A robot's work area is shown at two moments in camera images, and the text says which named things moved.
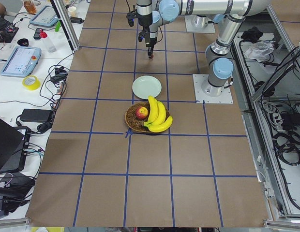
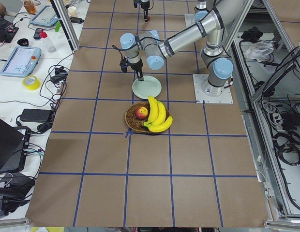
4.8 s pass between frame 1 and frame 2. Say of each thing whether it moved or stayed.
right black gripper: moved
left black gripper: moved
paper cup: stayed
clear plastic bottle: stayed
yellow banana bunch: stayed
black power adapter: stayed
